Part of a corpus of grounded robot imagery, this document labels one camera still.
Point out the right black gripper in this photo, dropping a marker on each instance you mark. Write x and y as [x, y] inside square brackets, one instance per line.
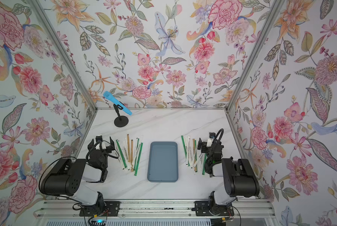
[207, 145]

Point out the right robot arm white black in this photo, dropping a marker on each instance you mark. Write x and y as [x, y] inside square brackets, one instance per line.
[239, 179]

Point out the brown paper straw left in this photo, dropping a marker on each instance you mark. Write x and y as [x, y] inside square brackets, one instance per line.
[128, 149]

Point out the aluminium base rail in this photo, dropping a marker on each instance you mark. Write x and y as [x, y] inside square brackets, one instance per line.
[157, 208]

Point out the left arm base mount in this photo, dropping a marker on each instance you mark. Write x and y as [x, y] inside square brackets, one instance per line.
[106, 209]

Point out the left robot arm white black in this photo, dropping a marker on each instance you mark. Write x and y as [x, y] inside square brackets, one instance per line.
[69, 176]

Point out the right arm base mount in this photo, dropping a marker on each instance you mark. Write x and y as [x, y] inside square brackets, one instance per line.
[208, 209]

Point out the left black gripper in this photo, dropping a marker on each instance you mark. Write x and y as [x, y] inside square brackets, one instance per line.
[101, 145]

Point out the blue-grey storage tray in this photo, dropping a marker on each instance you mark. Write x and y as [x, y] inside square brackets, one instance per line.
[163, 162]

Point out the brown straw right group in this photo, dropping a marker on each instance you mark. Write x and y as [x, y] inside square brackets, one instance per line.
[194, 156]

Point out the white wrapped straw left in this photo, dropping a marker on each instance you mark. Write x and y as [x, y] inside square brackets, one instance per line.
[125, 155]

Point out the blue microphone on stand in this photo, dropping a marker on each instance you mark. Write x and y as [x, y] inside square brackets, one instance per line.
[109, 96]

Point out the black round microphone stand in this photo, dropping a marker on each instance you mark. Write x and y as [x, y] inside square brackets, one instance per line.
[120, 121]

